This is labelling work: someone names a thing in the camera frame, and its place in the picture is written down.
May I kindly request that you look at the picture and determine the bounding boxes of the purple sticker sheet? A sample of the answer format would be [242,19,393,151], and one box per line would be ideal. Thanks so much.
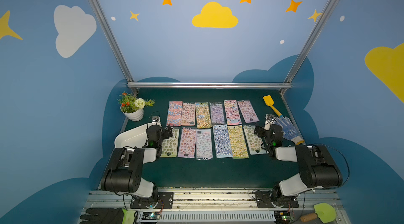
[210,103,225,125]

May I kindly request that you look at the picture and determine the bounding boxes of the white pot artificial flowers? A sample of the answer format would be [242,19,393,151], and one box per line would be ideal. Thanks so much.
[118,92,155,122]

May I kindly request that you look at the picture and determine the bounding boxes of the white lilac sticker sheet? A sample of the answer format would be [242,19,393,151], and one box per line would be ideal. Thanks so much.
[196,129,213,160]

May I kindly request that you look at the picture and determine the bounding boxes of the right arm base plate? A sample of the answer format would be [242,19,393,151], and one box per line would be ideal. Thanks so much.
[252,190,299,208]

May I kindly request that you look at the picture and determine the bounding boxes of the light pink sticker sheet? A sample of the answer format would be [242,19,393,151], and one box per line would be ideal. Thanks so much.
[177,127,197,158]

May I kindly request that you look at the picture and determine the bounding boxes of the white vented cable duct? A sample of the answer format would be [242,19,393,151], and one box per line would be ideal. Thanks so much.
[157,211,276,223]

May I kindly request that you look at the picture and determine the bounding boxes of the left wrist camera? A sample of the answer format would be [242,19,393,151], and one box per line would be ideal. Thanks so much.
[151,115,161,126]

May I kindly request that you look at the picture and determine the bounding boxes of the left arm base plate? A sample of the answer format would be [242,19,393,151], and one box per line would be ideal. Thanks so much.
[129,191,174,209]

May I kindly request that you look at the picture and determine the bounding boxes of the pink blue cat sticker sheet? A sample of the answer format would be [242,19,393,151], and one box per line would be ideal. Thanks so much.
[166,101,183,127]

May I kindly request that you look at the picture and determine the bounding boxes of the blue dotted work glove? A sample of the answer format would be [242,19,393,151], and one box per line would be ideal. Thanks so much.
[274,116,305,145]

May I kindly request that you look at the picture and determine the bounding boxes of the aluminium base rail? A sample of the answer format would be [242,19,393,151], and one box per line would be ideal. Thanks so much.
[75,187,351,224]

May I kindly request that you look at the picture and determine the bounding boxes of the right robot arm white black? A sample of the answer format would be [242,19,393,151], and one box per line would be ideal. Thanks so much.
[254,124,348,208]

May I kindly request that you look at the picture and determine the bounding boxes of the green panda sticker sheet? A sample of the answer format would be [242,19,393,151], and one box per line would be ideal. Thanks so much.
[195,103,211,129]

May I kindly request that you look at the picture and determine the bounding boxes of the pale green sticker sheet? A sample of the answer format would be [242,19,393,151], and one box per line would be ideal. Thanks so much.
[161,128,179,158]

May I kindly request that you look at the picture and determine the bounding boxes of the pink bear sticker sheet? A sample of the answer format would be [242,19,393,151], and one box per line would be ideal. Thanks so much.
[237,100,259,124]

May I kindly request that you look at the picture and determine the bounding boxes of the white plastic storage box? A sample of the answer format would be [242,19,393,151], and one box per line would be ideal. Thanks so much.
[114,122,161,148]

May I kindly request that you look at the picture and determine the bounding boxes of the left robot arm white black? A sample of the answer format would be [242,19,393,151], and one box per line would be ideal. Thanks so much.
[101,123,174,209]

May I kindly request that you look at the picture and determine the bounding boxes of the white green frog sticker sheet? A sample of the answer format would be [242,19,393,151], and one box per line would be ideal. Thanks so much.
[243,125,266,155]

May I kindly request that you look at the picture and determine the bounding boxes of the aluminium frame post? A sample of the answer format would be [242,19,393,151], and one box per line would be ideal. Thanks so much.
[88,0,139,95]
[279,0,340,96]

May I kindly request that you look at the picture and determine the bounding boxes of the yellow green sticker sheet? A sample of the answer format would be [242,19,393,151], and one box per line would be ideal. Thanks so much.
[227,125,249,159]

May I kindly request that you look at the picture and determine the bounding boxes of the aluminium frame back bar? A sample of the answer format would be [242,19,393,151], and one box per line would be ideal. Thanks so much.
[127,81,292,89]

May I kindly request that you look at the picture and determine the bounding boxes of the aluminium frame left post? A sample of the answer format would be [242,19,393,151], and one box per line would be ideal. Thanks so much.
[88,0,139,95]

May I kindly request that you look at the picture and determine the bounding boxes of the pink bonbon drop sticker sheet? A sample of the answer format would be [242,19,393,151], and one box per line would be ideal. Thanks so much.
[181,103,196,126]

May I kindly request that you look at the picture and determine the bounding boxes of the aluminium frame right post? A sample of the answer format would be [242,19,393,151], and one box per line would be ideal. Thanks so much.
[279,0,340,96]

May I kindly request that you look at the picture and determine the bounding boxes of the black green glove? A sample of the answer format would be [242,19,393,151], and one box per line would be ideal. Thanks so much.
[80,208,138,224]

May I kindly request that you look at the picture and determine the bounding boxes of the green toy trowel wooden handle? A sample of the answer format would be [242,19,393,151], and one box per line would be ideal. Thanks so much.
[300,203,336,224]

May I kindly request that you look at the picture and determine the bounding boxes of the blue penguin sticker sheet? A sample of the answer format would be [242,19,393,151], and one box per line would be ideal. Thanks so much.
[213,125,233,158]

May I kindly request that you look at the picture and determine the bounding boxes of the yellow toy shovel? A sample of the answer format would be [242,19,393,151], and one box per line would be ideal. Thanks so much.
[263,95,283,117]

